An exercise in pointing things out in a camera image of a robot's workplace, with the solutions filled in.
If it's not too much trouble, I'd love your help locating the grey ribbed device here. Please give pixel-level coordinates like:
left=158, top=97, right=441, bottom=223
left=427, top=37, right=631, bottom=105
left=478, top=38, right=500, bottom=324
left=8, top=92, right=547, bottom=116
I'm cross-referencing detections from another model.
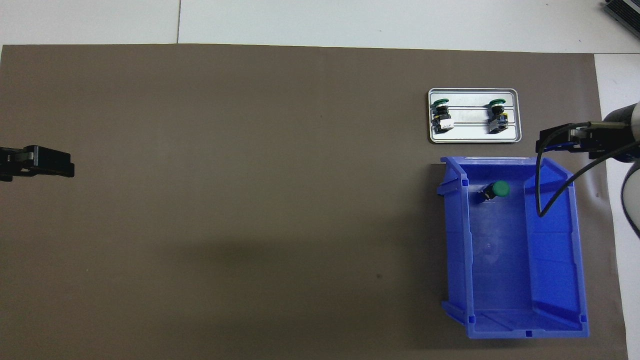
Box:
left=602, top=0, right=640, bottom=35

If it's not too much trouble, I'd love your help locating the green push button switch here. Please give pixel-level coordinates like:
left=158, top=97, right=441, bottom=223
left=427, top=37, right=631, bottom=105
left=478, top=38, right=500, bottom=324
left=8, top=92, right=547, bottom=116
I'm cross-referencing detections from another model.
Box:
left=487, top=98, right=509, bottom=134
left=476, top=180, right=511, bottom=203

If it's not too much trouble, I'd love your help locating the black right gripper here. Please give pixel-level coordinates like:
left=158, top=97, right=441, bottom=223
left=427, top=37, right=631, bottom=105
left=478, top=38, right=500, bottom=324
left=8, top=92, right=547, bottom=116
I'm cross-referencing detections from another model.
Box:
left=536, top=107, right=640, bottom=163

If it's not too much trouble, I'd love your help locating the brown table mat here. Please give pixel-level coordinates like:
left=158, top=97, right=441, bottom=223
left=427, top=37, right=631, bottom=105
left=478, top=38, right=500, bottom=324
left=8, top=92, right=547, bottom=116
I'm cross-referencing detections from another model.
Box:
left=0, top=44, right=630, bottom=360

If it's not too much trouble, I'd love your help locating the green push button, white base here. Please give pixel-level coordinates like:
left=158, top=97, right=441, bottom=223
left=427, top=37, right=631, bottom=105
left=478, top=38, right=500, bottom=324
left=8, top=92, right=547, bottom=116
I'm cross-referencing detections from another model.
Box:
left=431, top=99, right=455, bottom=134

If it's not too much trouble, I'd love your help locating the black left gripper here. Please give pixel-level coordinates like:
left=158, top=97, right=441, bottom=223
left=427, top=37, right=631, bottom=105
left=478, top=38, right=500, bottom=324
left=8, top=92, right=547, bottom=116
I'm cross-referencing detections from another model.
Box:
left=0, top=145, right=76, bottom=182

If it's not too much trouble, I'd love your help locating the grey metal tray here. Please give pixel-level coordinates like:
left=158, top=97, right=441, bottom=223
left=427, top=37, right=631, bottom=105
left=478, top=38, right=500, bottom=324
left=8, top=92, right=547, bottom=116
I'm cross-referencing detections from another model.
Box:
left=428, top=88, right=522, bottom=145

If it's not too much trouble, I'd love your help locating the blue plastic storage bin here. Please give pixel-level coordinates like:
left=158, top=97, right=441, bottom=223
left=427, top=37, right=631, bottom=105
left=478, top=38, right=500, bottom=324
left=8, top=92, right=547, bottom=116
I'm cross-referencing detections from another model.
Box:
left=436, top=156, right=590, bottom=340

